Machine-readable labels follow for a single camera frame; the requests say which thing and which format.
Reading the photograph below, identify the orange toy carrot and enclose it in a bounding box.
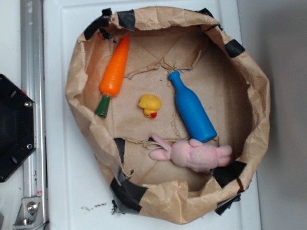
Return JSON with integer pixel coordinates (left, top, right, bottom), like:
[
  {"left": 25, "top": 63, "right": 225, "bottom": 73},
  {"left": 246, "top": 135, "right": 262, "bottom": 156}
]
[{"left": 95, "top": 35, "right": 130, "bottom": 118}]

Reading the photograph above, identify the aluminium frame rail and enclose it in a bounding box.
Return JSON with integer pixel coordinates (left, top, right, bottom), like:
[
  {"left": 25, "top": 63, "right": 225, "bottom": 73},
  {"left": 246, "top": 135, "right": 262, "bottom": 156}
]
[{"left": 20, "top": 0, "right": 49, "bottom": 230}]

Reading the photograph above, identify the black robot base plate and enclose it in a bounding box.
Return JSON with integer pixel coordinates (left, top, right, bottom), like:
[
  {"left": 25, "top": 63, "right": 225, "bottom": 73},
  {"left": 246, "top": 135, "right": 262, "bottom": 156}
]
[{"left": 0, "top": 74, "right": 36, "bottom": 183}]

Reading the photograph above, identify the metal corner bracket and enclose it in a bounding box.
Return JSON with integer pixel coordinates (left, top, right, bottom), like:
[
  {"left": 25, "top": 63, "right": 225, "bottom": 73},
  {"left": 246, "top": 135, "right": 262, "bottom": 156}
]
[{"left": 12, "top": 196, "right": 44, "bottom": 230}]

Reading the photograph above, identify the yellow rubber duck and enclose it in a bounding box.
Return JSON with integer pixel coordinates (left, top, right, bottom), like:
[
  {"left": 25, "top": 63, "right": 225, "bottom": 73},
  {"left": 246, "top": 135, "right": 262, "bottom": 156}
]
[{"left": 138, "top": 94, "right": 162, "bottom": 118}]

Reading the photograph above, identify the blue toy bottle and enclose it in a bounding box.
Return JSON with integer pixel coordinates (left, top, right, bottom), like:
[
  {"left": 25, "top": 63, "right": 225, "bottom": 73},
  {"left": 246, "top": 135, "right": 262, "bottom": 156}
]
[{"left": 168, "top": 71, "right": 217, "bottom": 142}]

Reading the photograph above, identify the pink plush bunny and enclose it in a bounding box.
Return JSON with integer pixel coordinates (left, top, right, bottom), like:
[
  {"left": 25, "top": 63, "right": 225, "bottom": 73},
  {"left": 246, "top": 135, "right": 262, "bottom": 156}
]
[{"left": 148, "top": 134, "right": 232, "bottom": 173}]

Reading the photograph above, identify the white tray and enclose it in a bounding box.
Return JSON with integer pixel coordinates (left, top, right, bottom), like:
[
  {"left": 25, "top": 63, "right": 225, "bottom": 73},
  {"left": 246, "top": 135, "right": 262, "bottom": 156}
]
[{"left": 43, "top": 0, "right": 261, "bottom": 230}]

